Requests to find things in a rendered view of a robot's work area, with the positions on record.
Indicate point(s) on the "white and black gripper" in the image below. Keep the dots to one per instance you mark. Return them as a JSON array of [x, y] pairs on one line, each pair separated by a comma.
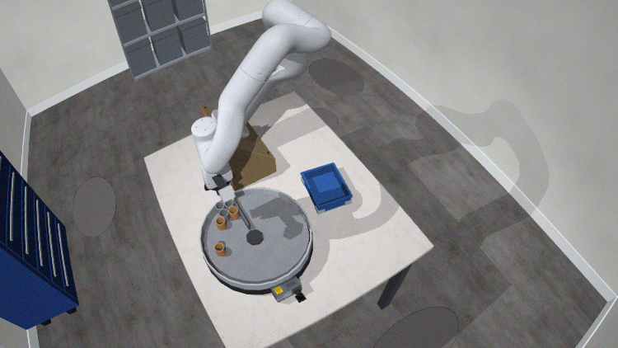
[[226, 174]]

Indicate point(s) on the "bronze bushing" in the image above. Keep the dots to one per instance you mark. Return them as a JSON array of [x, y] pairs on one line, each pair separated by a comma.
[[233, 209], [221, 220], [218, 246]]

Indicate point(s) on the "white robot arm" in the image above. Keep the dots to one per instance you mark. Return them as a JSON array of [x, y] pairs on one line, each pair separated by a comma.
[[224, 130]]

